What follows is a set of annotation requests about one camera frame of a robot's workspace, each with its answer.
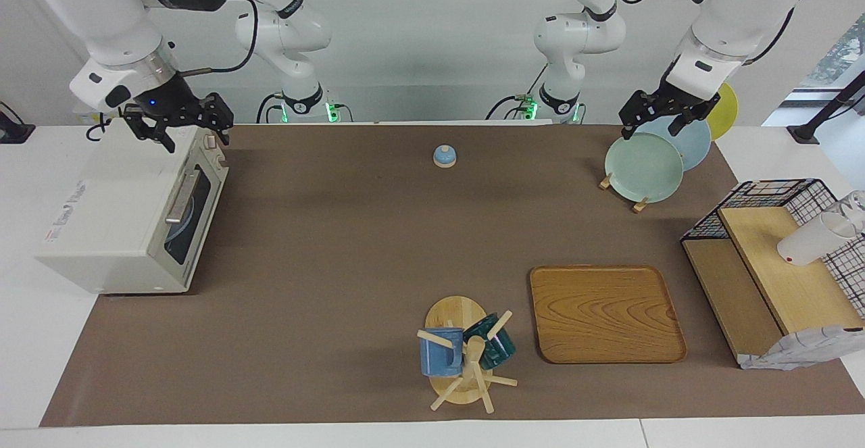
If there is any white toaster oven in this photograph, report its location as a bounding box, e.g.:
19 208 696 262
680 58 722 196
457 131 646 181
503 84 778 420
35 124 229 295

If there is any large light blue plate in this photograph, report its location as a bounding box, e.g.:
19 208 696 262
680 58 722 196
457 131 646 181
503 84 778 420
635 116 712 172

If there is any pale green plate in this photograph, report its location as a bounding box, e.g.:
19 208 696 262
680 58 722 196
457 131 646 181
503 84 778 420
604 132 685 203

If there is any yellow plate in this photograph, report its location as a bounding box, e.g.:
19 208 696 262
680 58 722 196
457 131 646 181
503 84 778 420
706 83 739 141

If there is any wooden plate rack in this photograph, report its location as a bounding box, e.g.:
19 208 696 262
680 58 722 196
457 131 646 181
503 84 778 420
599 173 649 214

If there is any black clamp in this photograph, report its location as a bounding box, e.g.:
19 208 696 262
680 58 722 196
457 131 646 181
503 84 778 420
0 100 36 145

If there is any white cup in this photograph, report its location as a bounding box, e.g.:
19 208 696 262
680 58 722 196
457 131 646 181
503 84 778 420
777 210 862 266

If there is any window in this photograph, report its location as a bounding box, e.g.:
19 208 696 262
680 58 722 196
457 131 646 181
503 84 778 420
801 12 865 91

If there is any brown table mat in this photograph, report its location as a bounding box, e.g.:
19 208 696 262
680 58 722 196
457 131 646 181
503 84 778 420
39 124 865 427

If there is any wooden serving tray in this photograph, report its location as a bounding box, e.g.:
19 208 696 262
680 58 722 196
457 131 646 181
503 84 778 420
529 265 688 365

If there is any clear glass cup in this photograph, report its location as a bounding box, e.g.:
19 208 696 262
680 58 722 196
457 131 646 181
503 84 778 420
840 190 865 227

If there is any wooden shelf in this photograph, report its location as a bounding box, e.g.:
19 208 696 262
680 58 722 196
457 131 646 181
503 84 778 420
681 206 865 368

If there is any wooden mug tree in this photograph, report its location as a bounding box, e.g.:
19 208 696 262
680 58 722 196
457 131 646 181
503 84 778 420
416 296 518 414

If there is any dark green mug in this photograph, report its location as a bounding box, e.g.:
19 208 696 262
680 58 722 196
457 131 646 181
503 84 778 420
463 313 516 370

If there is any grey patterned cloth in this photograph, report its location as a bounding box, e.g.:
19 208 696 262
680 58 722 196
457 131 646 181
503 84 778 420
740 325 865 371

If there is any blue mug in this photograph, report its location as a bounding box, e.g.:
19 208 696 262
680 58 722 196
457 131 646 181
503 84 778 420
419 328 465 377

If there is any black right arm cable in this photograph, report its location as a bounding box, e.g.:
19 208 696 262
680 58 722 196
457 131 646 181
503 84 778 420
177 0 261 77

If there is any black base cable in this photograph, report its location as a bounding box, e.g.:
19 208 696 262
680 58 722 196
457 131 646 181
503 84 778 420
487 63 549 122
255 92 286 124

